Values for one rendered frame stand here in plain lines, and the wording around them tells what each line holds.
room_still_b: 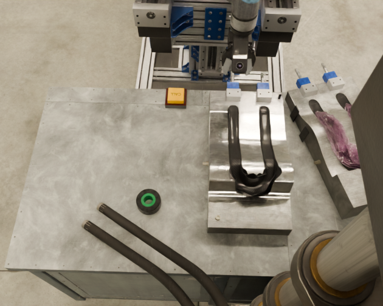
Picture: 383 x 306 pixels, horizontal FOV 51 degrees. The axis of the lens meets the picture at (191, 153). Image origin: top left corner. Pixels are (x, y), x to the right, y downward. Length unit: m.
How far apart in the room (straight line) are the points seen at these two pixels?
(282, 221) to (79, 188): 0.68
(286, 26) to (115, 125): 0.75
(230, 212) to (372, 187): 1.02
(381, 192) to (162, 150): 1.21
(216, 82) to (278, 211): 1.20
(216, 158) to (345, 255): 0.87
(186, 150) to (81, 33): 1.74
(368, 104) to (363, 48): 2.75
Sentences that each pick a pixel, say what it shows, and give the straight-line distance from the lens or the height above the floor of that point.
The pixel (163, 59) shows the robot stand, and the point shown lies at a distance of 2.48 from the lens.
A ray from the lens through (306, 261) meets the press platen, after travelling 0.55.
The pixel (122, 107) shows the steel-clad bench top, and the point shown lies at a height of 0.80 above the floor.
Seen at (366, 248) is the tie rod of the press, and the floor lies 1.69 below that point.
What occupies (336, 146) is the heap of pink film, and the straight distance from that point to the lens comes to 1.42.
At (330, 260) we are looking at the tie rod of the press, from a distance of 0.50.
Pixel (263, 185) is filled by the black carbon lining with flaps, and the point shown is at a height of 0.88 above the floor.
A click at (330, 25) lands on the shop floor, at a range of 3.12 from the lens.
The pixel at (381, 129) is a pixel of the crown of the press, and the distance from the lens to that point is 0.28.
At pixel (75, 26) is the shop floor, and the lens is 3.07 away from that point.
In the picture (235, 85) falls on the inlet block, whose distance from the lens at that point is 1.48.
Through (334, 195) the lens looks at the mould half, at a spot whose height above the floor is 0.83.
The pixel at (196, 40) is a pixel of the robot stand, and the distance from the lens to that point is 1.88.
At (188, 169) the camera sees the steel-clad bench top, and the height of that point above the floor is 0.80.
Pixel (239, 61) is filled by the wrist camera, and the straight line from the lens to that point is 1.23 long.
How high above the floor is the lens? 2.06
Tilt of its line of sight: 62 degrees down
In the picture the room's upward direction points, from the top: straight up
